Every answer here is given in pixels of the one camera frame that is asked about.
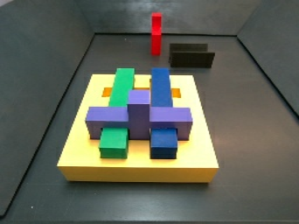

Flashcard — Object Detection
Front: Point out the red cross-shaped block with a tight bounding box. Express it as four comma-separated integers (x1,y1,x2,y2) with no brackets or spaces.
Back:
151,12,163,55

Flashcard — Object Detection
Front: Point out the yellow base board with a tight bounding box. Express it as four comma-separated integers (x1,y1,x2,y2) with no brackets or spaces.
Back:
58,74,219,183

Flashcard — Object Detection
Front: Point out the purple cross-shaped block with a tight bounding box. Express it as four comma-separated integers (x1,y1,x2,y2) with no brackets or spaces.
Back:
86,90,193,140

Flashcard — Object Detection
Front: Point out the blue long block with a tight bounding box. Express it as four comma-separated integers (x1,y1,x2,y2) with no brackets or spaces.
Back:
150,68,178,159

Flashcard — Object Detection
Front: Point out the green long block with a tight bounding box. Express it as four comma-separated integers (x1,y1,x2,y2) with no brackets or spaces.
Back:
99,68,135,158

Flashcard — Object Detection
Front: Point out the black block holder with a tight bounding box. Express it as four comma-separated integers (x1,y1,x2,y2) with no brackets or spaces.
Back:
170,43,215,68

